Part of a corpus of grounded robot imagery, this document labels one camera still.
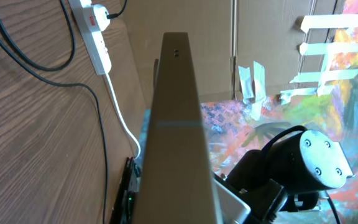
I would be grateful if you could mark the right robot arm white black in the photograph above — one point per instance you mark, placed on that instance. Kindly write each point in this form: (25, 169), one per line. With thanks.
(291, 173)

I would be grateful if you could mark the white charger plug adapter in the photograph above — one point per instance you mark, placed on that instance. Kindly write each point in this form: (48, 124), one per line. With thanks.
(96, 17)

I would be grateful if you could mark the white power strip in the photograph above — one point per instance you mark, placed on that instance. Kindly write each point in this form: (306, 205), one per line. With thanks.
(94, 41)

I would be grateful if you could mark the white masking tape strips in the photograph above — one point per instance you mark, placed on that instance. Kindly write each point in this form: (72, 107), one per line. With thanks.
(280, 56)

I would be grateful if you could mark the colourful painted cloth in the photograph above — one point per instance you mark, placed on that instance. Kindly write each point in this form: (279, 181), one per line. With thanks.
(214, 29)

